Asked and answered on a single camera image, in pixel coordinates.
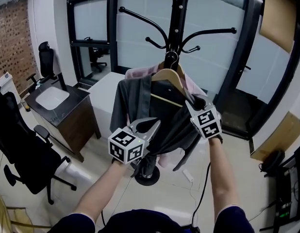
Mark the person's right forearm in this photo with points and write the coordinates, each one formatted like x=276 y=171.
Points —
x=222 y=173

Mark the pink garment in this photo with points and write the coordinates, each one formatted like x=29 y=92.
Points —
x=140 y=71

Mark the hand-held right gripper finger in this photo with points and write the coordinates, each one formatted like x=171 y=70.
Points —
x=210 y=104
x=191 y=109

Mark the black equipment desk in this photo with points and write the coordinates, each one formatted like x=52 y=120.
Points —
x=286 y=190

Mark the white low cabinet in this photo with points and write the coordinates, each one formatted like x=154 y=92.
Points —
x=104 y=101

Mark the teal cloth item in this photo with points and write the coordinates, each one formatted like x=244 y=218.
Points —
x=39 y=83

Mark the black sink faucet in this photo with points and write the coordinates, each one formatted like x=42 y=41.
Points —
x=62 y=81

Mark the white power strip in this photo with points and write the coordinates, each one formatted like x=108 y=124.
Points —
x=188 y=175

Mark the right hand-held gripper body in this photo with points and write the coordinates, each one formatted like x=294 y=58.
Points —
x=207 y=124

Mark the dark wooden sink cabinet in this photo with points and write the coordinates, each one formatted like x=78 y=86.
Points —
x=72 y=130

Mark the leaning brown cardboard sheet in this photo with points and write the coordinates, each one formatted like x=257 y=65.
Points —
x=277 y=137

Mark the black backpack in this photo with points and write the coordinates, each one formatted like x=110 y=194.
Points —
x=273 y=162

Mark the white vanity cabinet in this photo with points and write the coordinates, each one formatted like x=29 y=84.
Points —
x=6 y=86

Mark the person's left forearm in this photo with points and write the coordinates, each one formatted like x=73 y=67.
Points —
x=101 y=190

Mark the office chair behind glass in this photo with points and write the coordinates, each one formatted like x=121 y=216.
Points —
x=96 y=57

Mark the black coat rack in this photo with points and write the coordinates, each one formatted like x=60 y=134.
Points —
x=178 y=21

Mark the brown cardboard sheet on door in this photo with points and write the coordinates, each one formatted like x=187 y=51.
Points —
x=278 y=16

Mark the wooden clothes hanger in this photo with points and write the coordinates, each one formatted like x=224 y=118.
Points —
x=182 y=71
x=168 y=75

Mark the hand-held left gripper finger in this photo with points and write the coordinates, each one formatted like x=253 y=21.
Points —
x=142 y=120
x=153 y=130

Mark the large black mesh office chair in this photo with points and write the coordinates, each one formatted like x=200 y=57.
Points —
x=23 y=154

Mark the black framed glass partition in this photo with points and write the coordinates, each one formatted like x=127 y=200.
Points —
x=140 y=45

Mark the grey bathrobe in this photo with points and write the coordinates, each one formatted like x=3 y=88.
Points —
x=130 y=101

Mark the person's shirt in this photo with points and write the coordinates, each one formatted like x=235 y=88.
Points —
x=140 y=222

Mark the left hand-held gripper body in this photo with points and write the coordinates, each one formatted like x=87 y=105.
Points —
x=125 y=145

